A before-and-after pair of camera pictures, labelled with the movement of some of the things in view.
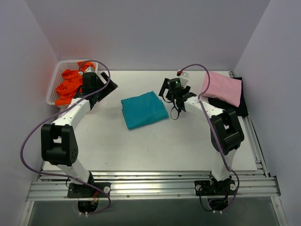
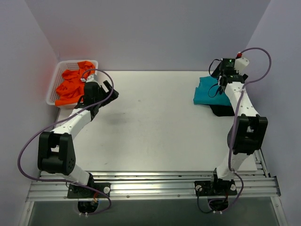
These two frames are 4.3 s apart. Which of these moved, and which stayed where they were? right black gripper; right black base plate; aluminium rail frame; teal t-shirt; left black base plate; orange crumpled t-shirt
Moved: teal t-shirt; right black gripper
Stayed: aluminium rail frame; right black base plate; left black base plate; orange crumpled t-shirt
